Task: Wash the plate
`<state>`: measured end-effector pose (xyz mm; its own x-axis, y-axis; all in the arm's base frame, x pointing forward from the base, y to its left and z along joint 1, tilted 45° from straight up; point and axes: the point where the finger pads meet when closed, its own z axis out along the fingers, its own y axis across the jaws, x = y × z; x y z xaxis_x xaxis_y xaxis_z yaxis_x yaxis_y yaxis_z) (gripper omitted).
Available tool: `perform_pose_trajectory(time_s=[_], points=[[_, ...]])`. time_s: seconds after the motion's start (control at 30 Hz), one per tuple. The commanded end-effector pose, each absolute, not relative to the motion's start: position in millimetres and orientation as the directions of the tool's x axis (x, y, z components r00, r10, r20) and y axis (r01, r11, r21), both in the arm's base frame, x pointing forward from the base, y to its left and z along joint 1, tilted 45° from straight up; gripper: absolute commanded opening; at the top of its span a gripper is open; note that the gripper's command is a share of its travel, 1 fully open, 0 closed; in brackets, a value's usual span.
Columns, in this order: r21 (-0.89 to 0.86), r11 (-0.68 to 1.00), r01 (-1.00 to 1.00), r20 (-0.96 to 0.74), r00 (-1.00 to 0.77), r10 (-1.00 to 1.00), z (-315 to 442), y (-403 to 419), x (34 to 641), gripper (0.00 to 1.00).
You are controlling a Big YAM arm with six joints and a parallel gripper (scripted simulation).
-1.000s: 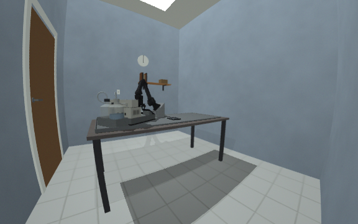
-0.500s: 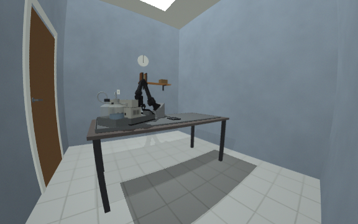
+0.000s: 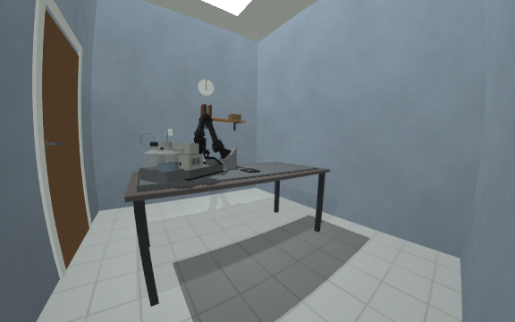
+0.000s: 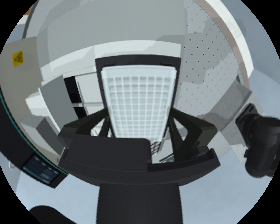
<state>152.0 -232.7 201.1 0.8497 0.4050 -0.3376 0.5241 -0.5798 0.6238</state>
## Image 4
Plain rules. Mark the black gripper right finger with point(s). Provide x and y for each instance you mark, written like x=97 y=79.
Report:
x=200 y=133

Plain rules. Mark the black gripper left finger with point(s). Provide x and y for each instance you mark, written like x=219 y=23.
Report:
x=86 y=124

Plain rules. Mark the white multi-well plate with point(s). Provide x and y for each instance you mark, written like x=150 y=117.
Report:
x=143 y=110

